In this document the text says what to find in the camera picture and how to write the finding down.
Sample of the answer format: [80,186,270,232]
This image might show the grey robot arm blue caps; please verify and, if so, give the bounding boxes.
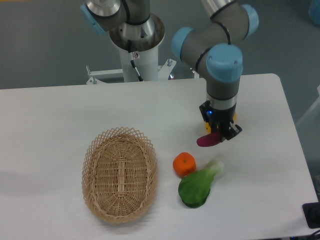
[80,0,259,147]

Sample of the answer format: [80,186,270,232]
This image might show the purple sweet potato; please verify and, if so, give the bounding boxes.
[196,131,221,147]

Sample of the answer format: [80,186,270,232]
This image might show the yellow mango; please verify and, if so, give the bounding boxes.
[205,113,237,133]

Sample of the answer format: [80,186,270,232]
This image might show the green bok choy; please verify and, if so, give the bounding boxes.
[178,159,224,208]

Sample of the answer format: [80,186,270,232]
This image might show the white metal base frame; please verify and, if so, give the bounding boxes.
[85,58,177,85]

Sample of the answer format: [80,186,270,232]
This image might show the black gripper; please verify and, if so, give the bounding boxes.
[199,100,242,141]

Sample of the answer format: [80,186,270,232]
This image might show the black cable on pedestal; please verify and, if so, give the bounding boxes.
[127,39,145,82]

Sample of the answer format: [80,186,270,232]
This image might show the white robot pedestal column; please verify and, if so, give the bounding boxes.
[109,13,165,82]

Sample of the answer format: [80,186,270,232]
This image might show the black device at table edge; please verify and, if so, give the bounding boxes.
[302,202,320,229]

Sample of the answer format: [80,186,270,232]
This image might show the woven wicker basket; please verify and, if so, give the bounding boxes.
[81,127,158,224]

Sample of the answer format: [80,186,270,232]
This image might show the orange tangerine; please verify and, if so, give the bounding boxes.
[172,152,197,177]

